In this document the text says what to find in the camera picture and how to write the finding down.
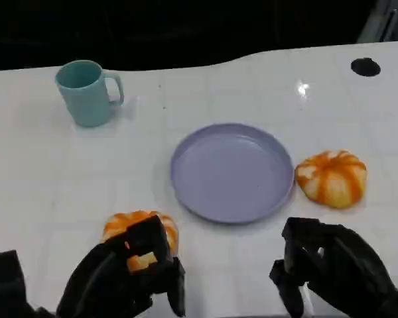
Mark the pale green mug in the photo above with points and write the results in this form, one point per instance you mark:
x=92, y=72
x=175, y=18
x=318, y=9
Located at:
x=83, y=99

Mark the black round table grommet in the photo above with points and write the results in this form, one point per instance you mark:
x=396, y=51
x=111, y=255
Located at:
x=365, y=67

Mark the lilac plate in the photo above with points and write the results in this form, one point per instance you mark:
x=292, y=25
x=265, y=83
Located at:
x=232, y=174

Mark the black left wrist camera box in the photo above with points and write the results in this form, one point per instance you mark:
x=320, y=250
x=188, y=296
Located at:
x=3, y=285

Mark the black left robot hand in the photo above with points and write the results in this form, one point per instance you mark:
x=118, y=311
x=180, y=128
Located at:
x=99, y=281

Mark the grey metal frame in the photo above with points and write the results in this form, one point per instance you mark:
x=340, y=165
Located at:
x=383, y=20

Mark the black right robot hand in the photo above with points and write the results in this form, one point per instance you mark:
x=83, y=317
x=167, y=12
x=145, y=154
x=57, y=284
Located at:
x=345, y=265

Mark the orange and white toy bread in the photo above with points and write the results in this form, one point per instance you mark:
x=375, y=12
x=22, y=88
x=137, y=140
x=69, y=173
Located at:
x=331, y=180
x=137, y=218

